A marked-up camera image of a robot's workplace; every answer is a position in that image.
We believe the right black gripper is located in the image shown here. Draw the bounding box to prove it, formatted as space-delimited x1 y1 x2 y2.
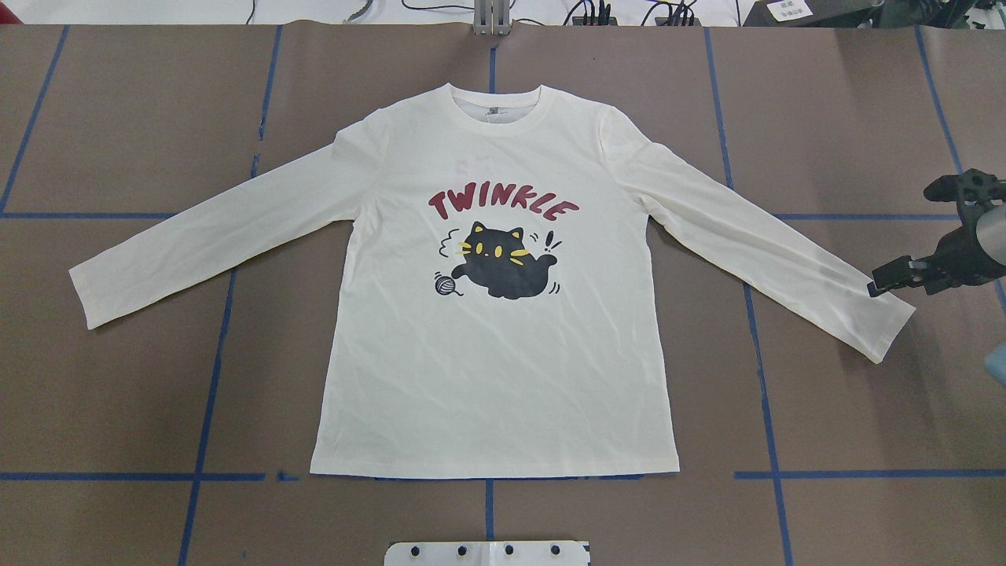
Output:
867 221 1005 297

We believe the cream long-sleeve cat shirt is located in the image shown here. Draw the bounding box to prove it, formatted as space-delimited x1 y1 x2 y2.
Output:
69 85 915 480

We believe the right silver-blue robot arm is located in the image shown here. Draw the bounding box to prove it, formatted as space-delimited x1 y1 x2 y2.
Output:
867 203 1005 297

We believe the black box with label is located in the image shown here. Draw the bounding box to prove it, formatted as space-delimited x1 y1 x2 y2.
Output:
741 1 884 28

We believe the orange black adapter box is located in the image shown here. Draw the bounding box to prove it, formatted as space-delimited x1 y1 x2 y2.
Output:
564 0 618 28

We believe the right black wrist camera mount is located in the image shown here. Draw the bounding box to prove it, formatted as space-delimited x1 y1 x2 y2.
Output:
923 168 1005 212

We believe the aluminium frame post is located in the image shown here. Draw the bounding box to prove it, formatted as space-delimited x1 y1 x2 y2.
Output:
473 0 512 36

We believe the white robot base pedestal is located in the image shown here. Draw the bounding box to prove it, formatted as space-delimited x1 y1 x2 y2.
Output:
384 540 592 565

